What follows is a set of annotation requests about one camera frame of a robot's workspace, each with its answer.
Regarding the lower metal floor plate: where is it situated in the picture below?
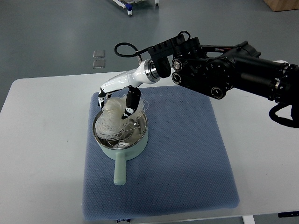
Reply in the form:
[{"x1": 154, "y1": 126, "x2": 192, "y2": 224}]
[{"x1": 93, "y1": 59, "x2": 106, "y2": 68}]

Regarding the metal floor plate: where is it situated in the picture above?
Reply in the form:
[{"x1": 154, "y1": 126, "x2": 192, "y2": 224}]
[
  {"x1": 93, "y1": 59, "x2": 106, "y2": 68},
  {"x1": 93, "y1": 50, "x2": 105, "y2": 58}
]

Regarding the mint green steel pot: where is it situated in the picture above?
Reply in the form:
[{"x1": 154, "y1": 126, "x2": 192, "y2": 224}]
[{"x1": 92, "y1": 111, "x2": 148, "y2": 185}]

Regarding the blue quilted mat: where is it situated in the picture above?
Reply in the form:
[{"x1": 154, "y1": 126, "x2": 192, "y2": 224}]
[{"x1": 82, "y1": 86, "x2": 239, "y2": 221}]

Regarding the cardboard box corner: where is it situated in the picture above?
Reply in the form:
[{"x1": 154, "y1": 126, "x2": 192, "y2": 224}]
[{"x1": 264, "y1": 0, "x2": 299, "y2": 12}]

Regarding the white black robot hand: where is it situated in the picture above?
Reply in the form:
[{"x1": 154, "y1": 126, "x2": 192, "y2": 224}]
[{"x1": 98, "y1": 60, "x2": 160, "y2": 119}]

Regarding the wire steaming rack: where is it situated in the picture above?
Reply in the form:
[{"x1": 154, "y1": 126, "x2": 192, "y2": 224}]
[{"x1": 112, "y1": 119, "x2": 142, "y2": 148}]

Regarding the white blue cart leg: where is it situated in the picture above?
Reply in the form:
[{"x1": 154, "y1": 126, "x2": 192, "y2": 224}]
[{"x1": 113, "y1": 0, "x2": 134, "y2": 16}]

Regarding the white vermicelli bundle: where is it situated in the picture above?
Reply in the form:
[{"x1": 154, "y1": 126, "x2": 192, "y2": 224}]
[{"x1": 96, "y1": 95, "x2": 148, "y2": 140}]

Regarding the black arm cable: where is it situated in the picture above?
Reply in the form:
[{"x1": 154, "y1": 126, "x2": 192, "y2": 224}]
[{"x1": 268, "y1": 102, "x2": 299, "y2": 128}]

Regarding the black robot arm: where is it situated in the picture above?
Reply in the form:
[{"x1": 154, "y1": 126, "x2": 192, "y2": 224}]
[{"x1": 148, "y1": 31, "x2": 299, "y2": 105}]

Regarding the white table leg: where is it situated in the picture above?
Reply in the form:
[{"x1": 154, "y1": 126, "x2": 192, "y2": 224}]
[{"x1": 242, "y1": 215, "x2": 255, "y2": 224}]

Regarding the upper metal floor plate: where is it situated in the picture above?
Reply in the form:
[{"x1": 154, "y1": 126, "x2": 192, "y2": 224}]
[{"x1": 93, "y1": 50, "x2": 105, "y2": 58}]

